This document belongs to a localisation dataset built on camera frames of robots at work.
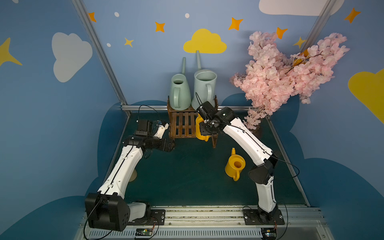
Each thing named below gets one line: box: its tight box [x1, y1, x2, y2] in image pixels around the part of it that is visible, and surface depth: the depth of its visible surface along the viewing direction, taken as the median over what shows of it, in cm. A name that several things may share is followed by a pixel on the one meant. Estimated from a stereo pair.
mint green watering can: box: [169, 57, 192, 111], surface depth 80 cm
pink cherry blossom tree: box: [230, 31, 350, 130], surface depth 69 cm
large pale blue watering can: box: [191, 50, 217, 109], surface depth 74 cm
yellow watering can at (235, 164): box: [225, 147, 246, 182], surface depth 84 cm
